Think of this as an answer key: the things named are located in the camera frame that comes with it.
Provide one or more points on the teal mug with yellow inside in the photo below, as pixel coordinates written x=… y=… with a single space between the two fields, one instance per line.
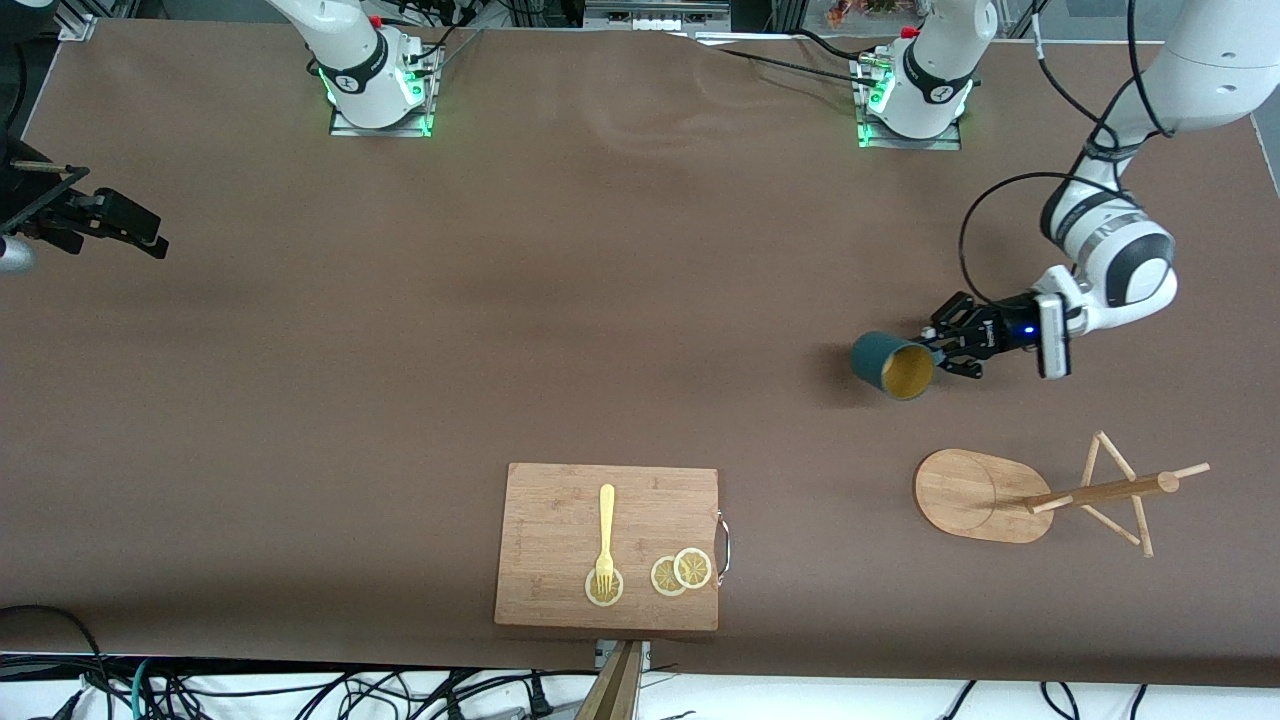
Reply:
x=880 y=360

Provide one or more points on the black power plug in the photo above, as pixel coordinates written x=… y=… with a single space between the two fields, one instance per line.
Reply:
x=540 y=697

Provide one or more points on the aluminium frame corner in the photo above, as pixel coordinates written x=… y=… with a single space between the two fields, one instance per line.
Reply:
x=78 y=22

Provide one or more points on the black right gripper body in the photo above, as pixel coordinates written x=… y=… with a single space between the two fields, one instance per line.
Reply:
x=66 y=217

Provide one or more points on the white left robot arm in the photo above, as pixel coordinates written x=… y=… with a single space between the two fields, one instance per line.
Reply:
x=1210 y=60

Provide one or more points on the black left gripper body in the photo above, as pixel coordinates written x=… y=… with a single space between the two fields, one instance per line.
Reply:
x=996 y=333

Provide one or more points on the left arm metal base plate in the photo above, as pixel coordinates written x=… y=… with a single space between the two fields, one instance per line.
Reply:
x=950 y=143

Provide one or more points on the yellow plastic fork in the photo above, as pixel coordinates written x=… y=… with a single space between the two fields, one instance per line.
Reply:
x=606 y=520

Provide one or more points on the grey power strip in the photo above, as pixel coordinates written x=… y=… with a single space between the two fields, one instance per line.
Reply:
x=655 y=15

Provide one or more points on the wooden mug rack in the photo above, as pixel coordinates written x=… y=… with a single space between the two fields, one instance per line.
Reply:
x=970 y=495

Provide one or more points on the lemon slice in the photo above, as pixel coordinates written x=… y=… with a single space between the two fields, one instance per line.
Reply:
x=694 y=567
x=592 y=592
x=662 y=580

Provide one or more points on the bamboo cutting board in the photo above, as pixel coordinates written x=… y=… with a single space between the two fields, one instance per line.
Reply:
x=550 y=540

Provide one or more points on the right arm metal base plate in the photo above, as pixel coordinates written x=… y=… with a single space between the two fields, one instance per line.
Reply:
x=425 y=120

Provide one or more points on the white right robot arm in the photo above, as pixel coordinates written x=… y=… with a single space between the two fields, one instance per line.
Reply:
x=350 y=45

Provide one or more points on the wooden camera stand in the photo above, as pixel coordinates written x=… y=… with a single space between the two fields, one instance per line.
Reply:
x=612 y=690

